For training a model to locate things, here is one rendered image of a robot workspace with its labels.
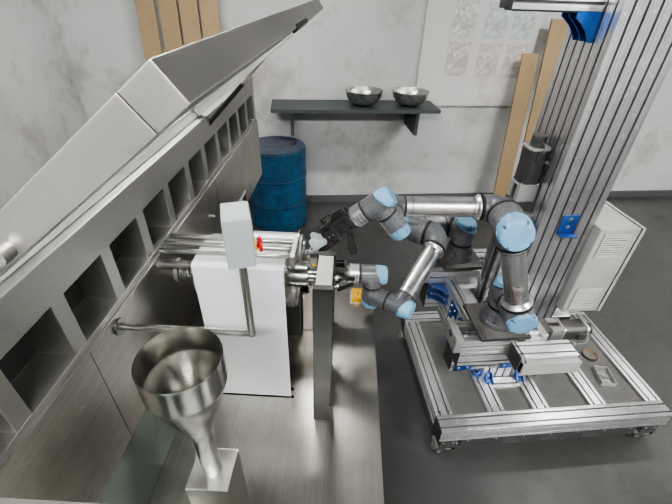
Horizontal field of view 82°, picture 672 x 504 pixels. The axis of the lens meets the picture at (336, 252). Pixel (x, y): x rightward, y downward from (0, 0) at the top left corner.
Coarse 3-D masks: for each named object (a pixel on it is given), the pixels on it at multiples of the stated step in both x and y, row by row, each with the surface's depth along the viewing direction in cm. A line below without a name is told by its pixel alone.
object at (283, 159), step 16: (272, 144) 355; (288, 144) 356; (304, 144) 360; (272, 160) 335; (288, 160) 339; (304, 160) 358; (272, 176) 344; (288, 176) 348; (304, 176) 364; (256, 192) 360; (272, 192) 353; (288, 192) 356; (304, 192) 374; (256, 208) 371; (272, 208) 363; (288, 208) 365; (304, 208) 384; (256, 224) 384; (272, 224) 373; (288, 224) 375
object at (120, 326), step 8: (120, 320) 83; (120, 328) 83; (128, 328) 83; (136, 328) 83; (144, 328) 82; (152, 328) 82; (160, 328) 82; (168, 328) 82; (208, 328) 83; (216, 328) 83; (224, 328) 83; (232, 328) 83; (248, 336) 82
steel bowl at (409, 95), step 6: (396, 90) 359; (402, 90) 363; (408, 90) 364; (414, 90) 362; (420, 90) 359; (426, 90) 354; (396, 96) 344; (402, 96) 339; (408, 96) 337; (414, 96) 336; (420, 96) 337; (426, 96) 342; (402, 102) 344; (408, 102) 342; (414, 102) 341; (420, 102) 344
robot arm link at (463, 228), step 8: (456, 224) 199; (464, 224) 197; (472, 224) 197; (448, 232) 203; (456, 232) 200; (464, 232) 198; (472, 232) 198; (456, 240) 203; (464, 240) 200; (472, 240) 203
